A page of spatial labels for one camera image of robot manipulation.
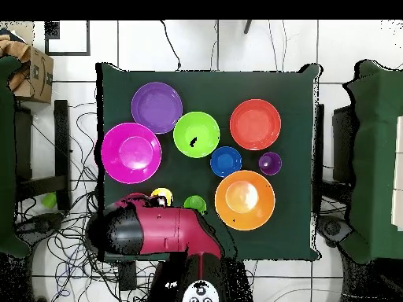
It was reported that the black floor base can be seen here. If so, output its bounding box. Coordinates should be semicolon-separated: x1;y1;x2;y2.
316;215;352;248
13;212;64;240

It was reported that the green bowl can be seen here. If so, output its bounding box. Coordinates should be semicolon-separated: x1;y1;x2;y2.
172;111;221;159

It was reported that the black metal stand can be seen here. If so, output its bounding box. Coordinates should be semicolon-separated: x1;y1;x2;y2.
15;99;71;212

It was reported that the cardboard box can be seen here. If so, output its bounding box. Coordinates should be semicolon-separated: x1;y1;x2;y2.
7;34;54;105

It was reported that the tangle of floor cables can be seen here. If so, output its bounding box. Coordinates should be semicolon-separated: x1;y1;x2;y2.
15;103;165;302

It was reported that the green cloth side table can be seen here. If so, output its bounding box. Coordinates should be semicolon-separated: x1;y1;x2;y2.
342;59;403;265
0;55;32;259

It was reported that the small blue bowl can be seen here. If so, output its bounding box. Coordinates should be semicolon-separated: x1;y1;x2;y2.
209;145;243;179

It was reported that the yellow cup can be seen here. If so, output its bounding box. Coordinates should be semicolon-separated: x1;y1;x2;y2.
150;187;174;207

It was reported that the large pink bowl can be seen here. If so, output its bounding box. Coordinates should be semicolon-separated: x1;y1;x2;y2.
101;122;163;185

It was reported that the black square floor frame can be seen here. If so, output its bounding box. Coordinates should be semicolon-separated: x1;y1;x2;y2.
43;20;91;57

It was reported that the large red shallow bowl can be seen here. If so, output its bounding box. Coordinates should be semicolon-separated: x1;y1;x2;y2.
229;98;282;151

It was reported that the large purple shallow bowl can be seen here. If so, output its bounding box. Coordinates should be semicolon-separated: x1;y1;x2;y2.
131;81;183;135

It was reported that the small green floor cup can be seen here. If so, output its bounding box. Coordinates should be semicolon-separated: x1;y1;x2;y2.
41;192;58;209

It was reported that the dark green tablecloth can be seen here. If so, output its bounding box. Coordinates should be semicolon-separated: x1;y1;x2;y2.
95;61;324;262

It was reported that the thin black floor cable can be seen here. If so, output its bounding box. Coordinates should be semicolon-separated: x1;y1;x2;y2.
160;20;182;71

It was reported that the purple cup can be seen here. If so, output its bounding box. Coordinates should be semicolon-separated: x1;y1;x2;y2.
258;151;283;176

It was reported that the large orange bowl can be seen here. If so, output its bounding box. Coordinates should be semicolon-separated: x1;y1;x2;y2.
214;170;276;232

